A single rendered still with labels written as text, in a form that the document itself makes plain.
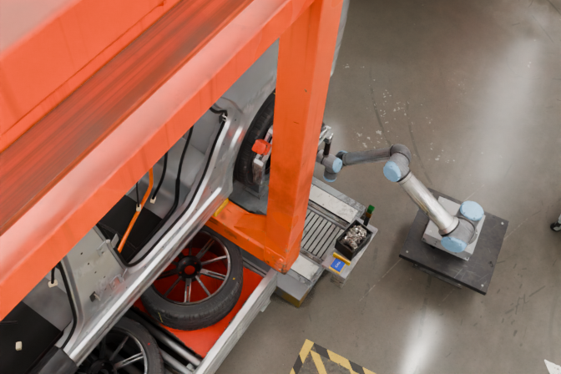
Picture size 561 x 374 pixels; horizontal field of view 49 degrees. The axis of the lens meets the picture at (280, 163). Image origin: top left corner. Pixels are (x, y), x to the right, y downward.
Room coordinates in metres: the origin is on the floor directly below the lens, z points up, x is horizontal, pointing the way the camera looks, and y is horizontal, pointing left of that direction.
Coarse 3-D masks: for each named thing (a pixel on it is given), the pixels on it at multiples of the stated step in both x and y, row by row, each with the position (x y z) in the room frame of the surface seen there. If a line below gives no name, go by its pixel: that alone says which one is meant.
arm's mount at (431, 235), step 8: (440, 200) 2.31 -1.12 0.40; (448, 200) 2.32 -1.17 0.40; (448, 208) 2.26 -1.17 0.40; (456, 208) 2.26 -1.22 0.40; (432, 224) 2.12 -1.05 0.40; (480, 224) 2.15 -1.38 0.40; (424, 232) 2.10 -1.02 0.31; (432, 232) 2.05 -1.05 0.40; (424, 240) 2.04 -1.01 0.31; (432, 240) 2.02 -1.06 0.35; (440, 240) 2.00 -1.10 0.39; (472, 240) 2.02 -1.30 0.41; (440, 248) 1.99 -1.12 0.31; (472, 248) 1.96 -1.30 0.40; (464, 256) 1.94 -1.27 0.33
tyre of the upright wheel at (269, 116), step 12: (264, 108) 2.34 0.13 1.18; (252, 120) 2.26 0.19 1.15; (264, 120) 2.26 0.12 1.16; (252, 132) 2.20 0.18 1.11; (264, 132) 2.23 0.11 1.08; (252, 144) 2.14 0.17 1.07; (240, 156) 2.11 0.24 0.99; (252, 156) 2.13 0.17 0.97; (240, 168) 2.08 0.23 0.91; (240, 180) 2.08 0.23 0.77; (252, 180) 2.13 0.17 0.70
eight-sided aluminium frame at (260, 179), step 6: (270, 126) 2.25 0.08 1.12; (270, 132) 2.22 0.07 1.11; (270, 150) 2.15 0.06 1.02; (258, 156) 2.12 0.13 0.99; (264, 156) 2.11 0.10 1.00; (258, 162) 2.09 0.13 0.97; (264, 162) 2.09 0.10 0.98; (258, 168) 2.11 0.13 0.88; (264, 168) 2.09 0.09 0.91; (258, 174) 2.12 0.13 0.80; (264, 174) 2.10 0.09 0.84; (258, 180) 2.09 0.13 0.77; (264, 180) 2.10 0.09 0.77
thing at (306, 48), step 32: (320, 0) 1.60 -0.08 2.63; (288, 32) 1.65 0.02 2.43; (320, 32) 1.60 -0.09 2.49; (288, 64) 1.64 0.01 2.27; (320, 64) 1.63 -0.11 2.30; (288, 96) 1.64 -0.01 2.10; (320, 96) 1.67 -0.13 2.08; (288, 128) 1.63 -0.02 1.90; (320, 128) 1.72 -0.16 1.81; (288, 160) 1.62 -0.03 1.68; (288, 192) 1.61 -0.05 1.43; (288, 224) 1.60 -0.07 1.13; (288, 256) 1.60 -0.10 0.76
